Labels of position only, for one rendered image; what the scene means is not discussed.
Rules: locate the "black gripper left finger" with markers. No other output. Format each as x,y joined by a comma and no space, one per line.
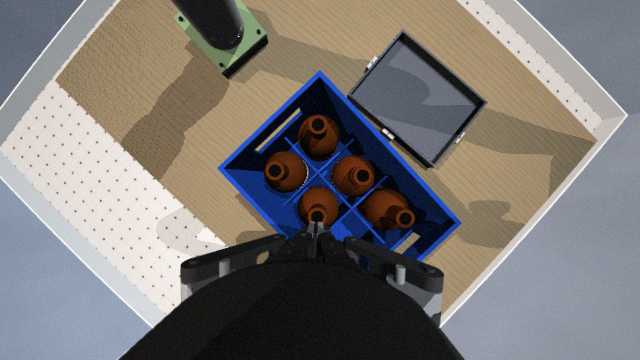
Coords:
199,271

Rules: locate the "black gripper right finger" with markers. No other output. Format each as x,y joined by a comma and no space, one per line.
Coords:
420,281

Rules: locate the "blue crate with dividers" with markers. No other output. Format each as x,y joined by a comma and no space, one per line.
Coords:
244,168

